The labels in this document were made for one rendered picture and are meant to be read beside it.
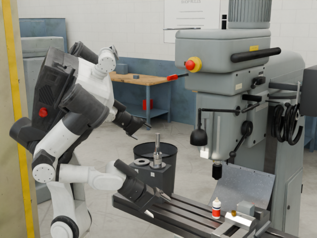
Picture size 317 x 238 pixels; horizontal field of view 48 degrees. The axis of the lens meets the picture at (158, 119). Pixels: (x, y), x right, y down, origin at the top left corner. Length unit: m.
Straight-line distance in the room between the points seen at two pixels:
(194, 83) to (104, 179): 0.56
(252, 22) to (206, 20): 4.80
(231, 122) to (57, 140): 0.73
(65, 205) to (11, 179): 1.40
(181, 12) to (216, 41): 5.44
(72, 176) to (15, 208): 1.79
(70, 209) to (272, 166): 1.07
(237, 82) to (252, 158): 0.68
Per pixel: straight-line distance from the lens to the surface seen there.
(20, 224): 3.23
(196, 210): 1.94
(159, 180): 1.93
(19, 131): 1.66
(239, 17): 1.74
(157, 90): 7.25
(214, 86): 1.50
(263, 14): 1.76
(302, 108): 1.72
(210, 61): 1.39
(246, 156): 2.08
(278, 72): 1.95
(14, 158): 2.99
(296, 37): 5.89
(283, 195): 2.14
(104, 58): 1.38
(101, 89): 1.38
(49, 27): 8.66
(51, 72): 1.37
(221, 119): 1.55
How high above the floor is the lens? 1.92
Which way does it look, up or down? 15 degrees down
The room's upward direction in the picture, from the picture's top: straight up
